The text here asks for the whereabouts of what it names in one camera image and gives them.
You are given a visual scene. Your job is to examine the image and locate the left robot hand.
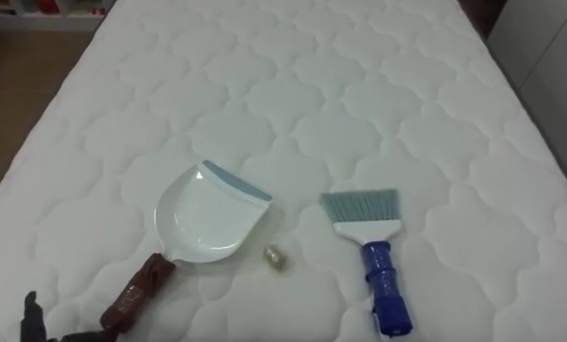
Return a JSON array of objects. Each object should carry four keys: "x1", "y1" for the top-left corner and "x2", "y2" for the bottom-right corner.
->
[{"x1": 19, "y1": 290, "x2": 119, "y2": 342}]

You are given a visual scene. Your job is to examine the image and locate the small crumpled gold wrapper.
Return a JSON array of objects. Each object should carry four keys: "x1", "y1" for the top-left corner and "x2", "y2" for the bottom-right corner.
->
[{"x1": 263, "y1": 244, "x2": 288, "y2": 273}]

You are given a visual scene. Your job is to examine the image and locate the white dustpan with brown handle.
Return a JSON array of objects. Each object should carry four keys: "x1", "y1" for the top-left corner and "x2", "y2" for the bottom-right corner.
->
[{"x1": 100, "y1": 159, "x2": 274, "y2": 334}]

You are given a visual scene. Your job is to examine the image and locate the hand brush with blue handle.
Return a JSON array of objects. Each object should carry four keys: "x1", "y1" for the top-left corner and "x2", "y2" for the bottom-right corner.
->
[{"x1": 318, "y1": 188, "x2": 414, "y2": 338}]

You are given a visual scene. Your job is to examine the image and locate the white quilted bed mattress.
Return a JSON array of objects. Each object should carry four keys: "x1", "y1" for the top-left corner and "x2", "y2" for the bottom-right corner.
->
[{"x1": 0, "y1": 0, "x2": 567, "y2": 342}]

